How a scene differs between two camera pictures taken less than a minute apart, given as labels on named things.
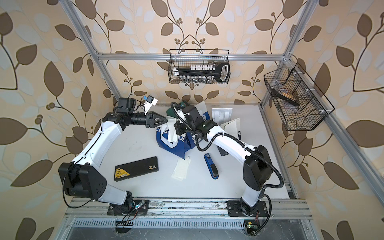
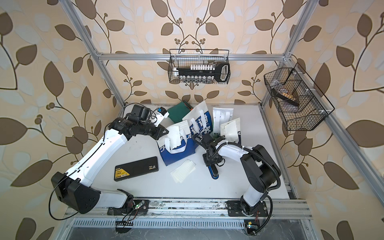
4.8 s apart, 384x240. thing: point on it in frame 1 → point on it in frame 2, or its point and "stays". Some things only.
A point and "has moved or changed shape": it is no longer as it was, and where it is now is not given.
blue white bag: x=185 y=142 has moved or changed shape
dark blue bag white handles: x=223 y=151 has moved or changed shape
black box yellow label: x=136 y=168 stays
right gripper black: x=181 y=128 → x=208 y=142
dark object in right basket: x=284 y=97 stays
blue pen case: x=212 y=168 stays
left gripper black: x=150 y=119 → x=159 y=132
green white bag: x=221 y=116 stays
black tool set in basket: x=219 y=71 stays
